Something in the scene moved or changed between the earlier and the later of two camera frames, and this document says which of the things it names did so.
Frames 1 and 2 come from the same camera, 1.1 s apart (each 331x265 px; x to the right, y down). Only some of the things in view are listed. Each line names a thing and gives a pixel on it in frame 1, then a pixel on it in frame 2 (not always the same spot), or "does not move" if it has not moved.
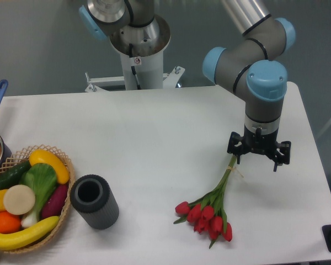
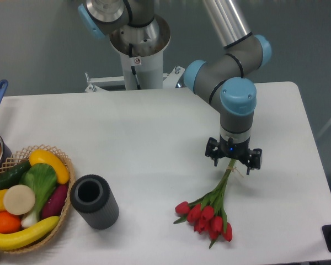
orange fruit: [4, 222] does not move
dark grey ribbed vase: [91, 196] does not move
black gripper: [258, 142] → [230, 149]
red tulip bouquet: [207, 213] does not move
